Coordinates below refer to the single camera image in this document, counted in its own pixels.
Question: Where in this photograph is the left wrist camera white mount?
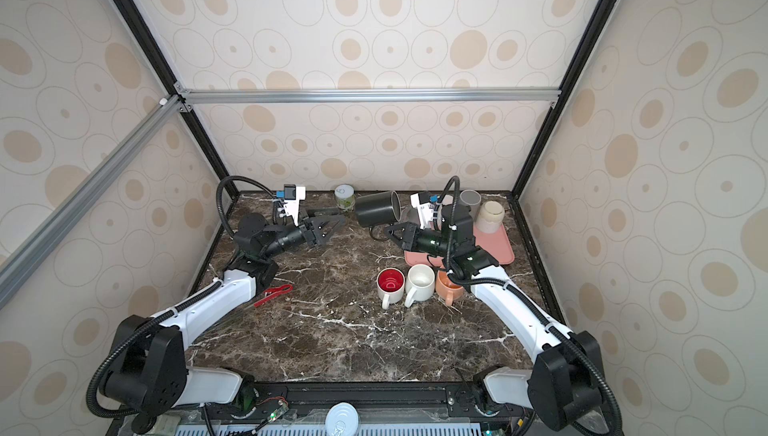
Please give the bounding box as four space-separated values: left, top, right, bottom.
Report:
272 184 306 226

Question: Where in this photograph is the large grey mug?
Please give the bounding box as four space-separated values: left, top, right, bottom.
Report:
459 189 482 220

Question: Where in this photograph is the peach cream speckled mug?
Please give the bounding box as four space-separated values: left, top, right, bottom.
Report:
435 270 465 307

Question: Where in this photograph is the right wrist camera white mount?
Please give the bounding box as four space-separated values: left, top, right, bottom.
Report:
410 191 438 229

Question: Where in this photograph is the horizontal aluminium frame bar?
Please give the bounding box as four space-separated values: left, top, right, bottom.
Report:
180 86 561 106

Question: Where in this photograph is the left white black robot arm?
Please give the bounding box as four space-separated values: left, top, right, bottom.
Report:
84 175 345 434

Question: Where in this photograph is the white round lamp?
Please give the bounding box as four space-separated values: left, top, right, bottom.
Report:
325 402 360 436

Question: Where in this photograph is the beige round mug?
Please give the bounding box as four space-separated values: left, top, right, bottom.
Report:
475 201 505 234

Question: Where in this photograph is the pink plastic tray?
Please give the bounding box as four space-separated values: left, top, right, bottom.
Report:
397 212 515 267

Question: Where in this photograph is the left slanted aluminium frame bar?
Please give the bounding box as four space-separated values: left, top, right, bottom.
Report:
1 96 182 306

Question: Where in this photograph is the small green white can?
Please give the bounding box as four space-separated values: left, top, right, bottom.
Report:
334 184 355 211

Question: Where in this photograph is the white mug black rim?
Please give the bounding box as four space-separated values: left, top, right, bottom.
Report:
376 268 405 310

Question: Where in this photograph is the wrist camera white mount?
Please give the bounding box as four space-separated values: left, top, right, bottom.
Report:
272 184 306 226
410 191 438 229

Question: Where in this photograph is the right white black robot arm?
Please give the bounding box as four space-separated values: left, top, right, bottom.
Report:
356 176 623 435

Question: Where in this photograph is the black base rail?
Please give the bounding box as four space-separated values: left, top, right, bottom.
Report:
107 379 625 436

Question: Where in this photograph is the red handled tool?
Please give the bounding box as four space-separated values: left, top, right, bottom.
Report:
253 284 293 307

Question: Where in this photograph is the white ceramic mug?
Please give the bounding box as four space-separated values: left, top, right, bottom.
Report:
404 264 436 308

